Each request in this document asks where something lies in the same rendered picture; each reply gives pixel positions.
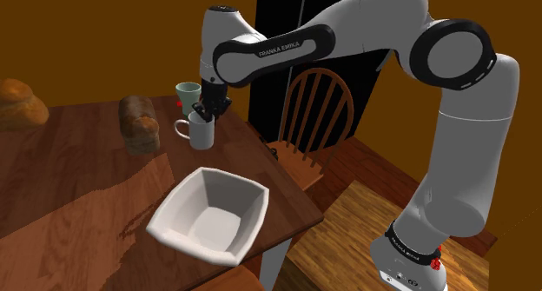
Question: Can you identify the white square bowl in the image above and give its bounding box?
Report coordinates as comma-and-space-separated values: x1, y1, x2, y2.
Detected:
145, 166, 271, 268

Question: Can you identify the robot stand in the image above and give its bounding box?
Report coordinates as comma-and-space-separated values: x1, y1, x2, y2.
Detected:
286, 179, 499, 291

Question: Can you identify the brown wooden table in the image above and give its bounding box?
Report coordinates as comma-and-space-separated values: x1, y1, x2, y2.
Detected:
0, 95, 326, 291

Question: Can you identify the white mug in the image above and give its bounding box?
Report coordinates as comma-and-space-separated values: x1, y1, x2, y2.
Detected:
174, 110, 216, 151

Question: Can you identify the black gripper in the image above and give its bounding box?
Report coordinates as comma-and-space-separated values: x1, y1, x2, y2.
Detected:
192, 78, 233, 123

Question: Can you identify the wooden spindle-back chair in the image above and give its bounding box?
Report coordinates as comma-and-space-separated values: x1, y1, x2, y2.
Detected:
263, 67, 355, 193

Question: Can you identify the pale green cup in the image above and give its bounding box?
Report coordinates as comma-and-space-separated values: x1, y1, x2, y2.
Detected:
175, 82, 203, 114

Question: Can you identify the black door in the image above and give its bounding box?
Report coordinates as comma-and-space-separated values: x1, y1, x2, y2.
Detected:
247, 0, 393, 152

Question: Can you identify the round golden bread loaf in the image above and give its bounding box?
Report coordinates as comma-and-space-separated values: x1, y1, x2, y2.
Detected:
0, 77, 50, 131

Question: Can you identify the brown bread loaf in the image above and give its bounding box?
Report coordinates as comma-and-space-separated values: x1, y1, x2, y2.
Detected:
117, 95, 162, 156

